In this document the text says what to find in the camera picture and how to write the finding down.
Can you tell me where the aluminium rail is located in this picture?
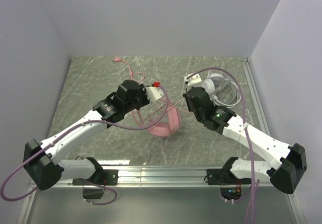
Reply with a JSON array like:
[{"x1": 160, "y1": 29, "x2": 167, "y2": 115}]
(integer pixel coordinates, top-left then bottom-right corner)
[
  {"x1": 29, "y1": 165, "x2": 295, "y2": 189},
  {"x1": 240, "y1": 57, "x2": 280, "y2": 164}
]

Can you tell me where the right side aluminium rail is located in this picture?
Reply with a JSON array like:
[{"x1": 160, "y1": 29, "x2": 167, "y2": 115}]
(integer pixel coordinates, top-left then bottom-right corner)
[{"x1": 240, "y1": 57, "x2": 280, "y2": 164}]

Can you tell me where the pink headset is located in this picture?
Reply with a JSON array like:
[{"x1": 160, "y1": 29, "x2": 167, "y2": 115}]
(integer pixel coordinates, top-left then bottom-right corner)
[{"x1": 112, "y1": 56, "x2": 192, "y2": 138}]

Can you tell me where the front aluminium rail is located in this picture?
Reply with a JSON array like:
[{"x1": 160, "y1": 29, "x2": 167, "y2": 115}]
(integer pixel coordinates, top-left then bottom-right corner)
[{"x1": 29, "y1": 165, "x2": 295, "y2": 189}]

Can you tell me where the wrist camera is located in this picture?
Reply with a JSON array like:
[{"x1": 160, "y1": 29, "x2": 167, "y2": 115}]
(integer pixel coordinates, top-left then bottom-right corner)
[
  {"x1": 145, "y1": 82, "x2": 165, "y2": 102},
  {"x1": 184, "y1": 74, "x2": 202, "y2": 91}
]

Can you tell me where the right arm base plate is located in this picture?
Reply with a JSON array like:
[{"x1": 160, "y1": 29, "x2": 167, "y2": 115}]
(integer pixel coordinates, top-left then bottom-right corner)
[{"x1": 204, "y1": 169, "x2": 251, "y2": 185}]

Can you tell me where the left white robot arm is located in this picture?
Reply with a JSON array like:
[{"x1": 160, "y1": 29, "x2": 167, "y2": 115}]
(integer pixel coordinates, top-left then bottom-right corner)
[{"x1": 23, "y1": 80, "x2": 152, "y2": 190}]

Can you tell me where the white headset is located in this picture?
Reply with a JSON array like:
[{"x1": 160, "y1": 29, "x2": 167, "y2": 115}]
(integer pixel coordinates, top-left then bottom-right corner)
[{"x1": 202, "y1": 72, "x2": 241, "y2": 109}]

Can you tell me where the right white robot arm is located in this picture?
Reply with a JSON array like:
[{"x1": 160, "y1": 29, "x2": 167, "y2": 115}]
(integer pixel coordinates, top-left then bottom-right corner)
[{"x1": 183, "y1": 87, "x2": 307, "y2": 194}]

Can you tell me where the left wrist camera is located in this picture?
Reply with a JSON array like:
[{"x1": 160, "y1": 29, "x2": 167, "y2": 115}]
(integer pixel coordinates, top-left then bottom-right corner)
[{"x1": 145, "y1": 82, "x2": 165, "y2": 102}]

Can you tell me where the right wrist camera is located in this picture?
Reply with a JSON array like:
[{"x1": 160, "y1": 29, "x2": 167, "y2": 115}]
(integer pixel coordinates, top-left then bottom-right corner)
[{"x1": 184, "y1": 74, "x2": 202, "y2": 91}]

